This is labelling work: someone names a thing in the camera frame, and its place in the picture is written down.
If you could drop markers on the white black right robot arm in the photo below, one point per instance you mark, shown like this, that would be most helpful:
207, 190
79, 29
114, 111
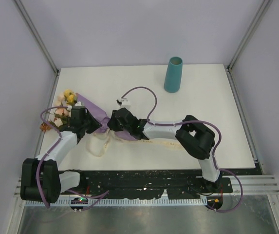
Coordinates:
196, 138

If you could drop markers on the aluminium frame post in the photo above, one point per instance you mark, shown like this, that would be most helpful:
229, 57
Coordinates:
34, 32
255, 22

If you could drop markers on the cream printed ribbon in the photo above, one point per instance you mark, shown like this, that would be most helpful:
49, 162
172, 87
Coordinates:
99, 143

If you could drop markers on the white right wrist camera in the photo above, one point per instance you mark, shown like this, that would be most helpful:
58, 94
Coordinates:
123, 103

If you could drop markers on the purple wrapping paper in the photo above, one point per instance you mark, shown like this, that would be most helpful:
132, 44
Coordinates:
101, 116

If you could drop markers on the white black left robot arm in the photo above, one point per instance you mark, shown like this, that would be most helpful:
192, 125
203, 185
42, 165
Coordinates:
41, 179

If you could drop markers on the left aluminium frame post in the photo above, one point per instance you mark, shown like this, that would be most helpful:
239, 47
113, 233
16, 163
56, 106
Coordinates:
34, 32

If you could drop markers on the white slotted cable duct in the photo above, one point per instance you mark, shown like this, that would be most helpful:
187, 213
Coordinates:
163, 201

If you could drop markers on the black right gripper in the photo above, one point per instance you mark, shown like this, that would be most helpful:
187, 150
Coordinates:
112, 124

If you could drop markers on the right aluminium frame post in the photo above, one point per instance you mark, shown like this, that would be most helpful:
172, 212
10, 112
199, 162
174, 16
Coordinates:
255, 22

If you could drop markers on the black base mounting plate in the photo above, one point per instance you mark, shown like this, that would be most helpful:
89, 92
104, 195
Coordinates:
149, 184

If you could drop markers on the artificial flower bunch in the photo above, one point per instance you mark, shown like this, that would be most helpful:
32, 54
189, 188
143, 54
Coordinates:
59, 116

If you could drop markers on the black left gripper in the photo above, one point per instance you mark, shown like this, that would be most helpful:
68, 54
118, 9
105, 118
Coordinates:
95, 124

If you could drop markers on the teal ceramic vase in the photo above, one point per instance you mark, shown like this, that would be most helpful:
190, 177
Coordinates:
173, 75

